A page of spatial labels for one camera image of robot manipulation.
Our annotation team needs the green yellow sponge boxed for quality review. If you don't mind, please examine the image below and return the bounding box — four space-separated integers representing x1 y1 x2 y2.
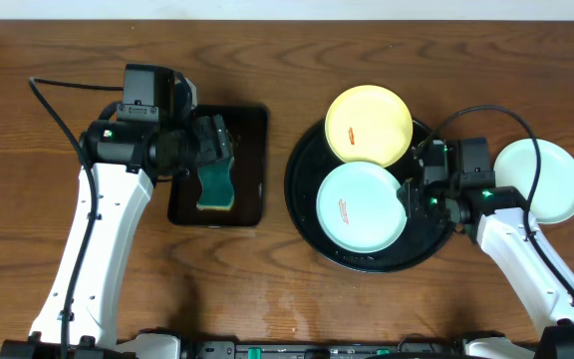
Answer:
196 158 235 211

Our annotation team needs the light green plate front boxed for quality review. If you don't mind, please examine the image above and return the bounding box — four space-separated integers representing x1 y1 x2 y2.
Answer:
316 162 407 253

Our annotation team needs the light green plate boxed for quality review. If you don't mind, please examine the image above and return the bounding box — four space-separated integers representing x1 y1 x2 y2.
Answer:
493 139 574 224
316 162 407 253

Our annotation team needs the yellow plate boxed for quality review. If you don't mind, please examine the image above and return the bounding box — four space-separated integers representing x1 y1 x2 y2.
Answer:
324 85 414 168

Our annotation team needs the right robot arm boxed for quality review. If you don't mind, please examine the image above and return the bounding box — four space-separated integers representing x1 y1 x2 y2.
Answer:
397 179 574 358

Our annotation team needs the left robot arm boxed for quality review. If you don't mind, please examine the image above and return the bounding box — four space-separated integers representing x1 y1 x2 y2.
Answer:
0 115 232 358

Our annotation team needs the black rectangular tray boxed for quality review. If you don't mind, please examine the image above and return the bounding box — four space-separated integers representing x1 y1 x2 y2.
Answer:
167 105 268 227

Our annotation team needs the black round tray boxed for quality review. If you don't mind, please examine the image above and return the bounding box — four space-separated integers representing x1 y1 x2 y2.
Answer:
284 121 454 273

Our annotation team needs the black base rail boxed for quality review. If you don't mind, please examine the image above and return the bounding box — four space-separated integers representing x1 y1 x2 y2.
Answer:
137 328 537 359

